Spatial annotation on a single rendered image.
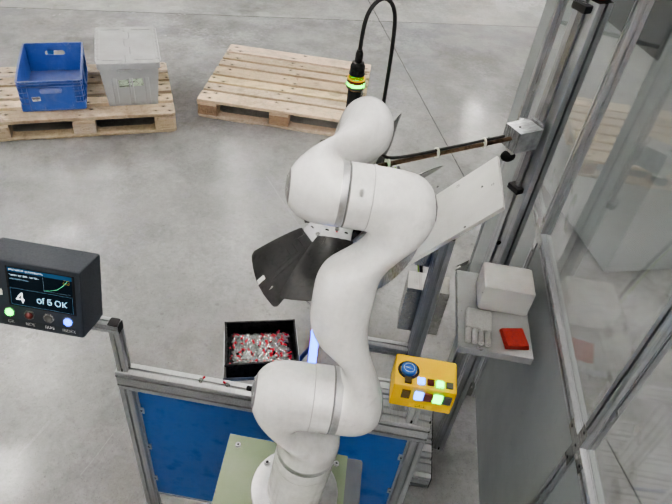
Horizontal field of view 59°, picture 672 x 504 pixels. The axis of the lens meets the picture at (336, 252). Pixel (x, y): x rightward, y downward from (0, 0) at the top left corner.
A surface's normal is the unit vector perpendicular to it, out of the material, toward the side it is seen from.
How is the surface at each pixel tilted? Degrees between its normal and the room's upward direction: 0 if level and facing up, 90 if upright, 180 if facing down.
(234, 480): 5
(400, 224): 78
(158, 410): 90
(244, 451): 5
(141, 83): 95
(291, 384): 21
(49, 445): 0
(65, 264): 15
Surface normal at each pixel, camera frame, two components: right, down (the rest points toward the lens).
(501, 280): 0.10, -0.74
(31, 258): 0.13, -0.88
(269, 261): -0.56, -0.21
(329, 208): 0.00, 0.51
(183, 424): -0.14, 0.65
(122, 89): 0.27, 0.73
